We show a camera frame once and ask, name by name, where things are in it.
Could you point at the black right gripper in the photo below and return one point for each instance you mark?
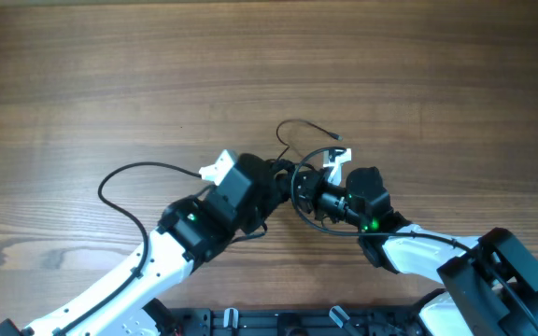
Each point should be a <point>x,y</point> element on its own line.
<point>312,181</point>

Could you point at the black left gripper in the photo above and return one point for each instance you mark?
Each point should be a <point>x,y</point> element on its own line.
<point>272,192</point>

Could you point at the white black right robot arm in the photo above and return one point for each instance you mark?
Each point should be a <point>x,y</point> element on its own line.
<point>490,282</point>

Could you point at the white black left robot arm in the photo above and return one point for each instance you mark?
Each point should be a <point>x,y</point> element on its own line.
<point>242,192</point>

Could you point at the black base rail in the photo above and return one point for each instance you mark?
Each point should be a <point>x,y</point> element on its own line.
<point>372,321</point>

